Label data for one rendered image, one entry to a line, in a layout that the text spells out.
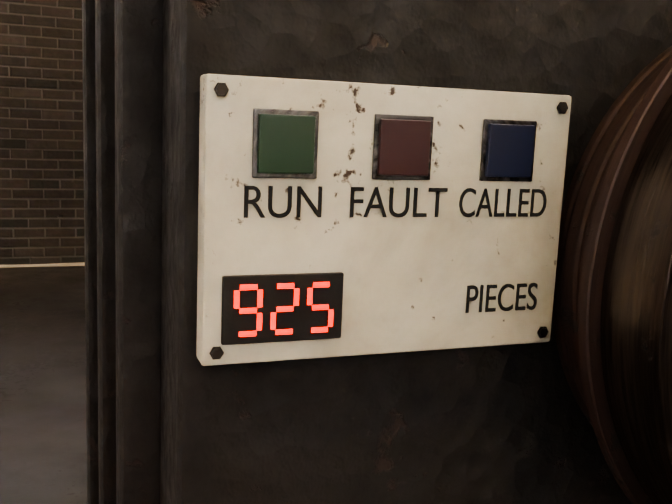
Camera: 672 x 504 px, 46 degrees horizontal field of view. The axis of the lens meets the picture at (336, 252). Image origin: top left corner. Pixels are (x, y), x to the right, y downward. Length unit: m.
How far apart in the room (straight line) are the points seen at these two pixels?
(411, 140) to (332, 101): 0.06
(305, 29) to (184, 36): 0.08
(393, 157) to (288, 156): 0.07
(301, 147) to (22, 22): 6.01
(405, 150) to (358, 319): 0.12
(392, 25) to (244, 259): 0.18
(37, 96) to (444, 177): 5.97
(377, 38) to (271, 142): 0.11
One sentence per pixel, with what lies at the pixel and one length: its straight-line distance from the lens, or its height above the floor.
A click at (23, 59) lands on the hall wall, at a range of 6.45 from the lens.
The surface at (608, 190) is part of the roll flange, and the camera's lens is 0.53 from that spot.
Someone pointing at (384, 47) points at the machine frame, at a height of 1.26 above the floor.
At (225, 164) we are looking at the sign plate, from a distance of 0.49.
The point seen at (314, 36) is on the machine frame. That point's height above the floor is 1.27.
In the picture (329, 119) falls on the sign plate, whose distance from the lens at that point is 0.51.
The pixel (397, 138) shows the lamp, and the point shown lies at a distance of 0.52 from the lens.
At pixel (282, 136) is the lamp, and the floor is 1.20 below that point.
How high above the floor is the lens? 1.22
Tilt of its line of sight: 9 degrees down
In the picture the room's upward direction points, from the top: 2 degrees clockwise
